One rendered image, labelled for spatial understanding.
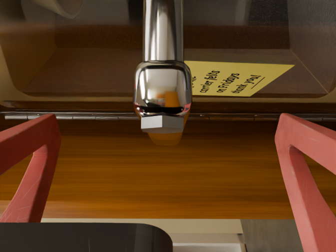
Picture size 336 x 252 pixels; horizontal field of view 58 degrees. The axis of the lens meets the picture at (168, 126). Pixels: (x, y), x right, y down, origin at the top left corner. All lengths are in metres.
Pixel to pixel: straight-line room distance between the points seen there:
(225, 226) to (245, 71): 1.08
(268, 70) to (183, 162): 0.20
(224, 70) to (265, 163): 0.21
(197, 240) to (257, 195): 0.92
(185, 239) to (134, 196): 0.93
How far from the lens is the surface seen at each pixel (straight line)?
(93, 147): 0.40
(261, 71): 0.20
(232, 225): 1.26
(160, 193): 0.34
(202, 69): 0.19
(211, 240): 1.27
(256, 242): 0.97
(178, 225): 1.24
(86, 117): 0.36
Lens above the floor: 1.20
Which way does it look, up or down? level
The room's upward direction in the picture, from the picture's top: 90 degrees counter-clockwise
